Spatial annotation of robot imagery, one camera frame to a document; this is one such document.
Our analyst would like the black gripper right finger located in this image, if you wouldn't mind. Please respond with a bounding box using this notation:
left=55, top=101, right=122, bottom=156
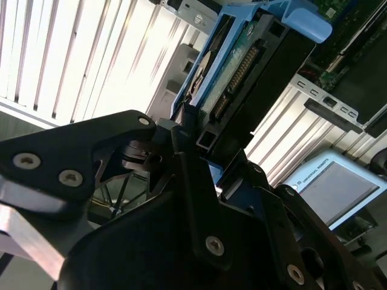
left=238, top=150, right=387, bottom=290

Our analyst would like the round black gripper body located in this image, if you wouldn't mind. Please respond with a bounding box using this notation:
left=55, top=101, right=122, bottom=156
left=57, top=144, right=282, bottom=290

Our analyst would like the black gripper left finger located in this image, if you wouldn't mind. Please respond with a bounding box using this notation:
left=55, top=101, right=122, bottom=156
left=0, top=102, right=227, bottom=271

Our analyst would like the hard disk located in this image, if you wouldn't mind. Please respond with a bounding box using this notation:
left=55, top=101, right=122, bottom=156
left=171, top=0, right=333, bottom=206

